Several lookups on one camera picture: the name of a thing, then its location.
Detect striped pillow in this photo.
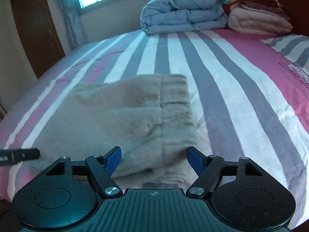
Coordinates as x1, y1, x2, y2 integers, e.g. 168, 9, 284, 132
261, 35, 309, 75

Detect colourful red blanket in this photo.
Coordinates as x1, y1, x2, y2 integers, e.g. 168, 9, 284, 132
218, 0, 289, 19

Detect grey sweatpants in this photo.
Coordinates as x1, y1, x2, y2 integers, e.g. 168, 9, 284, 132
30, 74, 199, 189

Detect folded pink blanket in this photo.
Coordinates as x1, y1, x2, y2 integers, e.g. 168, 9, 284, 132
228, 6, 293, 35

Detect left blue curtain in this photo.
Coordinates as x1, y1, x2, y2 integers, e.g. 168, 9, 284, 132
57, 0, 85, 49

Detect brown wooden door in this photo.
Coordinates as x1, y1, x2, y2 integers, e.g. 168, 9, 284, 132
10, 0, 65, 78

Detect striped bed with sheet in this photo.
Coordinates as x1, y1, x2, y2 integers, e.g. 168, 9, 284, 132
1, 29, 308, 228

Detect folded blue duvet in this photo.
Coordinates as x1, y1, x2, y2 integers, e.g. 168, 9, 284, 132
140, 0, 228, 35

